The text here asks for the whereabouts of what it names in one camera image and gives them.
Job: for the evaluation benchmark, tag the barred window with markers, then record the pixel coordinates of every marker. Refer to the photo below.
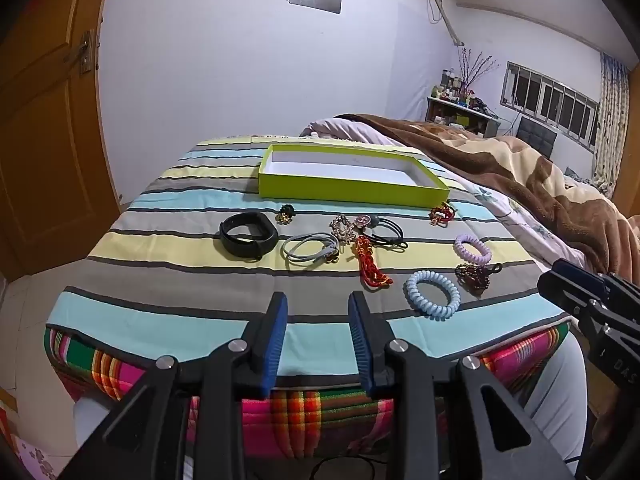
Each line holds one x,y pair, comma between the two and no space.
550,102

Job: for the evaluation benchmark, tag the pink floral quilt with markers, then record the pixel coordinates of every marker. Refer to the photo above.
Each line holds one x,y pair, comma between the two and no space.
350,132

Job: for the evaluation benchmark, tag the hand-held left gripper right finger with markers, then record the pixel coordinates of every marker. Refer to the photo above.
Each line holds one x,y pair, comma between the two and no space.
360,340

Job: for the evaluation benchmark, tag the striped bed sheet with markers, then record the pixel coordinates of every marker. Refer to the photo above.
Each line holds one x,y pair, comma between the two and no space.
150,270

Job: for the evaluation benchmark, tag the person's leg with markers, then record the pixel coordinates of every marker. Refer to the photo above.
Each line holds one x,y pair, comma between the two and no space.
550,400

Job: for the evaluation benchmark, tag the plaid mattress cover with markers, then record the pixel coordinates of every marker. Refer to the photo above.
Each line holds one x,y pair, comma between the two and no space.
300,410

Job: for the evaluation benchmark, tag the group of bottles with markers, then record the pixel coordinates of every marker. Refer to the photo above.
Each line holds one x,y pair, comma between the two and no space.
450,87

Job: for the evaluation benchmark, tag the pink floral cloth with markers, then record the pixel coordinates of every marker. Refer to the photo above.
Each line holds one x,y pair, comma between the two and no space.
30,460

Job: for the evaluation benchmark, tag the black wristband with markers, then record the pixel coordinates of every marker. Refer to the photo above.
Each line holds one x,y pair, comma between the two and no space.
245,251

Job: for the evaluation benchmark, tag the black chair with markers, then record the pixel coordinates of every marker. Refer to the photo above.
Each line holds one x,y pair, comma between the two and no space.
536,135

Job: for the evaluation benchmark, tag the vase of dried branches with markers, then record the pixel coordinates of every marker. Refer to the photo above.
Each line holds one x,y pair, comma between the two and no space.
475,67

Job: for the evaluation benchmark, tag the wooden door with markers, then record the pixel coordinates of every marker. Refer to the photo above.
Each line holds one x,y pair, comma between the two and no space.
40,135

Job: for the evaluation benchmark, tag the rhinestone hair clip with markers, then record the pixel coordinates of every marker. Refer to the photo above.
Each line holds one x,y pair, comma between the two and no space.
342,230

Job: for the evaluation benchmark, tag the green shallow cardboard box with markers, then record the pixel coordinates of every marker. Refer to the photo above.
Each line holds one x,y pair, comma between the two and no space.
325,187

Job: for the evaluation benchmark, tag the patterned curtain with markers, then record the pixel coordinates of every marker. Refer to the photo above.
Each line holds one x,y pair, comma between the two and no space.
610,125

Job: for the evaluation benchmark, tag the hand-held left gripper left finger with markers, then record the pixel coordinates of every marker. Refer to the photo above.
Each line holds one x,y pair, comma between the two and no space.
277,340

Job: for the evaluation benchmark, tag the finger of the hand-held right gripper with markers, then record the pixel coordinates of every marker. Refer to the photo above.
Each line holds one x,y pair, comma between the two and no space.
580,272
562,287

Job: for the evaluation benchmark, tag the metal door latch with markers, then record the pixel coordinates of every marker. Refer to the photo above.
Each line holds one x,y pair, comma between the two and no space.
86,52

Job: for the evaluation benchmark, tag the brown plush blanket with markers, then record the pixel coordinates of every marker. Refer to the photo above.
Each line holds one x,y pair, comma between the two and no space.
500,170

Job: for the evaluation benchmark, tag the white wall pipe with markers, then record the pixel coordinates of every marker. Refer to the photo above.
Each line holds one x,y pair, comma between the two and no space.
447,20

